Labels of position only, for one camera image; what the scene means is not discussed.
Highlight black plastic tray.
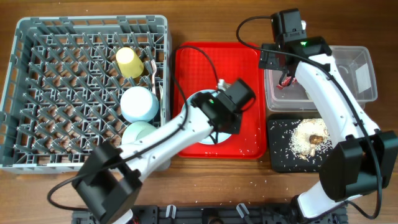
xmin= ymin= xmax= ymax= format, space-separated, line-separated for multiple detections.
xmin=267 ymin=112 xmax=333 ymax=173

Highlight small green saucer bowl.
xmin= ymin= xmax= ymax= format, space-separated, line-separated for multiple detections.
xmin=120 ymin=86 xmax=159 ymax=123

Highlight green food bowl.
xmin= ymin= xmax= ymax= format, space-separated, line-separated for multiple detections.
xmin=121 ymin=121 xmax=157 ymax=144

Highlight red plastic serving tray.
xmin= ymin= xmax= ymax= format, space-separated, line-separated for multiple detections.
xmin=175 ymin=42 xmax=266 ymax=159

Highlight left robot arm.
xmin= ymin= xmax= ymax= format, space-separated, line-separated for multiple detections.
xmin=72 ymin=79 xmax=256 ymax=223

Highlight white plastic fork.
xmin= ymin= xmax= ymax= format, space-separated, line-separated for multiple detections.
xmin=150 ymin=59 xmax=157 ymax=95

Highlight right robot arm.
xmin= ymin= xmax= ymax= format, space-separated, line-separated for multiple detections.
xmin=259 ymin=9 xmax=397 ymax=222

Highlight white plastic spoon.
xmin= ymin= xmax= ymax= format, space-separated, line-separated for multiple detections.
xmin=159 ymin=84 xmax=164 ymax=124

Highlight grey plastic dishwasher rack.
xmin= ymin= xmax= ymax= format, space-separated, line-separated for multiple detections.
xmin=1 ymin=15 xmax=172 ymax=174

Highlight rice and mushroom leftovers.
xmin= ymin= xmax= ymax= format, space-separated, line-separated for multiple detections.
xmin=289 ymin=118 xmax=332 ymax=161

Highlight yellow plastic cup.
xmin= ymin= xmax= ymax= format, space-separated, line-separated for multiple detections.
xmin=116 ymin=47 xmax=144 ymax=78

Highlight red snack wrapper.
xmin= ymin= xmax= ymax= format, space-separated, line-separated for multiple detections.
xmin=276 ymin=77 xmax=297 ymax=90

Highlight light blue plate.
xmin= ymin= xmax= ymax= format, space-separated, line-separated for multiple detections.
xmin=182 ymin=89 xmax=234 ymax=146

